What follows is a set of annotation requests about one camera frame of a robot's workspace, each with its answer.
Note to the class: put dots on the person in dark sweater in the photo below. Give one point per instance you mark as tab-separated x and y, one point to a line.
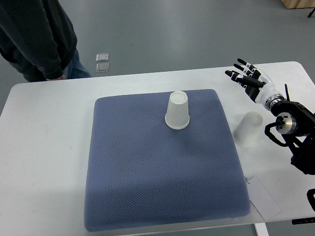
37	38

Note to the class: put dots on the white table leg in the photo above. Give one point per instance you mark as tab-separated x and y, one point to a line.
261	229

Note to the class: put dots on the wooden box corner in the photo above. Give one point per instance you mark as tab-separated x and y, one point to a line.
298	4

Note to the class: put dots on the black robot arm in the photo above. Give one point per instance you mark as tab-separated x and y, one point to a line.
294	128

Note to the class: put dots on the black tripod leg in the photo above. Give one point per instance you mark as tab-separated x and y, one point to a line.
311	13

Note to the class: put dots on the black bracket at table edge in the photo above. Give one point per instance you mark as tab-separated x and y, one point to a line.
303	221

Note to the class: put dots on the upper silver floor plate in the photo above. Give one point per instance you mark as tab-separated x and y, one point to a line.
102	57

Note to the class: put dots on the blue textured cushion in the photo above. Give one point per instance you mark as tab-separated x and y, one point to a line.
142	173

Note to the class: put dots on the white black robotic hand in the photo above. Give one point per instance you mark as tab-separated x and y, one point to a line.
257	85

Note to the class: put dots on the white cushion tag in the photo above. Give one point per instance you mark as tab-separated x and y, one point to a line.
261	199

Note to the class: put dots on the white paper cup on cushion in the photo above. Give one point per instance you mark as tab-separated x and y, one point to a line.
177	114

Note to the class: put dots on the white paper cup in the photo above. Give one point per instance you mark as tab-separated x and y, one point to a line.
177	114
246	132

